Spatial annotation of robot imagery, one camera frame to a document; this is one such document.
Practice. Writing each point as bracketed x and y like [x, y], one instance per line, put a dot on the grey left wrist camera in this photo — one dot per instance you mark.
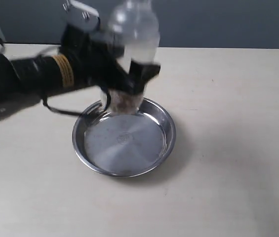
[81, 16]

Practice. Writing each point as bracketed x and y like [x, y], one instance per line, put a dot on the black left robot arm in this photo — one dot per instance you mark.
[26, 82]

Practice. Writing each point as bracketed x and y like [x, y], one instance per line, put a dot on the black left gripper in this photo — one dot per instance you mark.
[93, 56]

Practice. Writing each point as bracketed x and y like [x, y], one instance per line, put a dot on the round stainless steel plate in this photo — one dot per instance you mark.
[124, 146]

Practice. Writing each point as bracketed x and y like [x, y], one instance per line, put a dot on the clear plastic shaker bottle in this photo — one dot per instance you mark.
[138, 26]

